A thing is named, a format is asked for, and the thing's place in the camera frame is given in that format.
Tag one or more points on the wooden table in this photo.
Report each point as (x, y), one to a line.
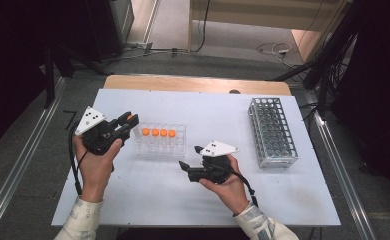
(183, 85)

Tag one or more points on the dark curtain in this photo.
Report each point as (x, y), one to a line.
(376, 83)
(13, 66)

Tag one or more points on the aluminium floor rail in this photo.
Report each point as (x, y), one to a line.
(23, 156)
(339, 160)

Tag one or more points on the beige wooden furniture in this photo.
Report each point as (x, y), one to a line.
(266, 15)

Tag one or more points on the black tripod stand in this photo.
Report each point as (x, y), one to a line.
(49, 76)

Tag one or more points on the clear acrylic tube rack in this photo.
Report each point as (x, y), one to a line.
(163, 146)

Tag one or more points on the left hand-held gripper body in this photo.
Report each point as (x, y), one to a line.
(96, 133)

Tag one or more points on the person's right hand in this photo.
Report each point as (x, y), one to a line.
(231, 193)

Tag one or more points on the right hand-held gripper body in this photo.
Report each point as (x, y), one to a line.
(216, 166)

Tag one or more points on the dark cabinet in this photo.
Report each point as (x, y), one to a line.
(106, 30)

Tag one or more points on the person's left hand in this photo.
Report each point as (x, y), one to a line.
(94, 173)

